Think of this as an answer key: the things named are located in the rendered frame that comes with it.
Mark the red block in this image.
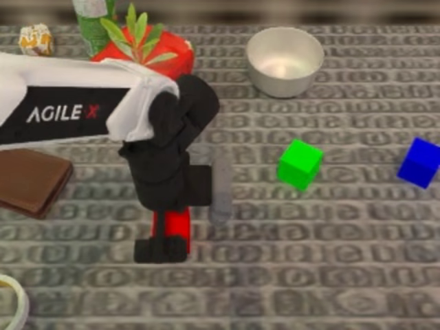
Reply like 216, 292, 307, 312
157, 207, 193, 255

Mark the green cube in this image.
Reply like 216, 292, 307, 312
276, 138, 325, 191

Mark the blue cube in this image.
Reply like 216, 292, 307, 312
396, 136, 440, 190

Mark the grey translucent tube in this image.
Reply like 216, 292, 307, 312
208, 155, 234, 227

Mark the green plant in red pot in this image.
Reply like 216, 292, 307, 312
90, 2, 196, 79

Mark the brown leather wallet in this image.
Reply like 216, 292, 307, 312
0, 148, 74, 220

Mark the white roll of tape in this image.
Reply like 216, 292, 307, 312
0, 274, 30, 330

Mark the green bottle with white label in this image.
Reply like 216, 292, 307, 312
71, 0, 118, 60

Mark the white bowl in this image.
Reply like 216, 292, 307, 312
245, 26, 325, 100

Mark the white and orange crumbly ball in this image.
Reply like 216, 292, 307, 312
18, 23, 55, 57

